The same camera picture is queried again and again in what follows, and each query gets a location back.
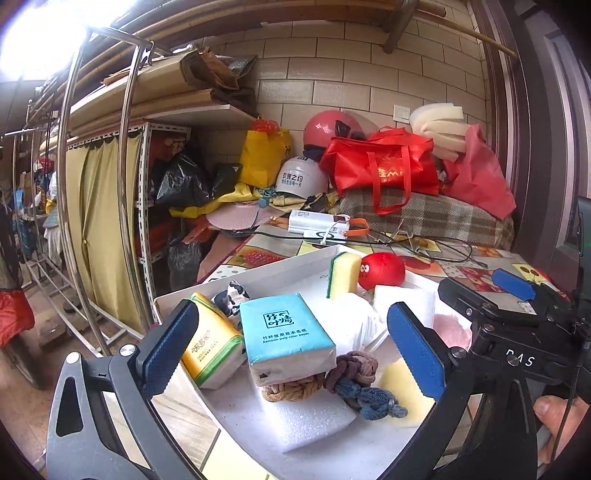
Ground cow-print cloth ball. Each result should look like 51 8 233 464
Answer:
212 281 250 319

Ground red cloth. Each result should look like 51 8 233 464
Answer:
0 288 36 348

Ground yellow curtain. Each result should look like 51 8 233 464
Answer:
64 133 149 329

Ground black cable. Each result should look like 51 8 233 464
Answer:
222 228 491 269

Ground purple braided rope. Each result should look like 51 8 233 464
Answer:
324 350 380 393

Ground pink foam piece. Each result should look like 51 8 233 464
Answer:
433 313 474 352

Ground small black plastic bag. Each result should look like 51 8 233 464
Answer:
209 162 243 197

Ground wooden pole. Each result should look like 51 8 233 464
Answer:
414 8 517 57

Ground curved metal rack rail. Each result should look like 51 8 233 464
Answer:
54 25 160 357

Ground brown paper bags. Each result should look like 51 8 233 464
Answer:
180 45 257 116

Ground blue braided rope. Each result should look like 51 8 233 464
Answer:
334 380 410 422

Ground wire metal stand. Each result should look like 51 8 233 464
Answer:
369 216 445 260

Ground pink helmet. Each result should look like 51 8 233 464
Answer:
303 110 370 151

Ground red tote bag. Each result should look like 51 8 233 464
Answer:
319 126 441 216

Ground metal storage shelf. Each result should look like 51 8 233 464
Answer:
28 103 257 361

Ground person's right hand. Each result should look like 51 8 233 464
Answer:
533 395 591 468

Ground red ball toy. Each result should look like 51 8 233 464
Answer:
357 251 406 292

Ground yellow and green scouring sponge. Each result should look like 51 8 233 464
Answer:
328 252 363 301

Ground yellow raincoat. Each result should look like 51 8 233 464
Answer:
169 182 279 218

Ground white foam block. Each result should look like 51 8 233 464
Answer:
371 276 440 329

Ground yellow tissue pack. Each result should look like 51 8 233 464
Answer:
180 292 246 390

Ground pink sun hat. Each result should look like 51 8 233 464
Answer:
205 200 264 232

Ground plaid cushion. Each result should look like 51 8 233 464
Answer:
339 186 515 250

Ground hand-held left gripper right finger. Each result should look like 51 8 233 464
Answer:
387 301 541 480

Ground white helmet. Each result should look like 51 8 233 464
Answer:
275 155 330 200

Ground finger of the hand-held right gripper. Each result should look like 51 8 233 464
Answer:
491 268 574 315
437 275 505 339

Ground beige braided rope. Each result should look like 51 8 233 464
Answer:
260 372 327 404

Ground blue tissue pack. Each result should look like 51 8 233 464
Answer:
239 292 338 388

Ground white foam strips bundle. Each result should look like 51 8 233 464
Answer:
409 103 467 162

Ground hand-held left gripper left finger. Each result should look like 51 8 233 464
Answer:
45 299 201 480

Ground white foam sheet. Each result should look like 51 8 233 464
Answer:
255 376 359 456

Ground yellow bag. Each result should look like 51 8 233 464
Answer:
239 117 294 189

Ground white power bank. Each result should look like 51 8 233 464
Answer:
288 209 352 243

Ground white cardboard box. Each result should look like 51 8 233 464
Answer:
153 243 485 480

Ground purple panelled door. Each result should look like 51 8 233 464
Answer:
479 0 591 280

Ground red plastic bag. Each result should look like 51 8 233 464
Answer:
440 123 517 220

